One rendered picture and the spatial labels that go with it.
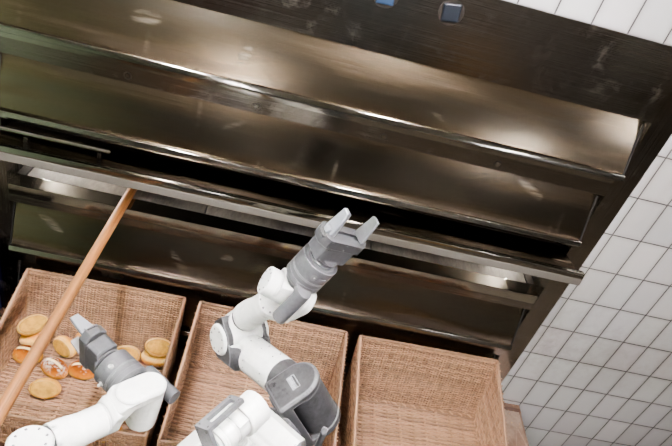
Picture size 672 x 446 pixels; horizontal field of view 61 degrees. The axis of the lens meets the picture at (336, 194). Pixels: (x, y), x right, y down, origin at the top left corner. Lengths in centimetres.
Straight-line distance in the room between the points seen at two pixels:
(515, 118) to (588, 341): 102
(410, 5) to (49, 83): 102
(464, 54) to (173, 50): 77
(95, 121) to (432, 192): 101
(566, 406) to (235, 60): 192
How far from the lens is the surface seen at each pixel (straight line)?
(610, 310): 228
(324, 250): 115
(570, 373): 251
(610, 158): 183
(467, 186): 179
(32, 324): 228
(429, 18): 153
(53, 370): 223
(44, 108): 183
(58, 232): 212
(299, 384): 126
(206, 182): 173
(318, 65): 158
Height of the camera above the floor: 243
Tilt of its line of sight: 35 degrees down
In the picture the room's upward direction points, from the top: 17 degrees clockwise
